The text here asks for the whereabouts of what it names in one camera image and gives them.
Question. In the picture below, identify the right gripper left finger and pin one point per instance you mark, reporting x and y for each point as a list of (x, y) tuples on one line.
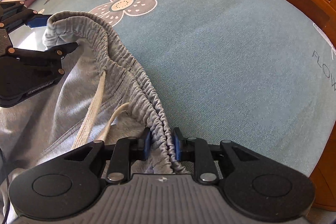
[(127, 151)]

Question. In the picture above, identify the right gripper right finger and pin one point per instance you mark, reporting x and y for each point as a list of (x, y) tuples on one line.
[(198, 152)]

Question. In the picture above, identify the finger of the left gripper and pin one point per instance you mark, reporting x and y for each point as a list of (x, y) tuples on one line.
[(38, 20), (62, 50)]

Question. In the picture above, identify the grey sweatpants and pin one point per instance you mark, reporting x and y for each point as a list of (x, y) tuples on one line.
[(105, 94)]

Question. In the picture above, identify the teal floral bed sheet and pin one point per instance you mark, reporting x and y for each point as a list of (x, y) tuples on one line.
[(145, 29)]

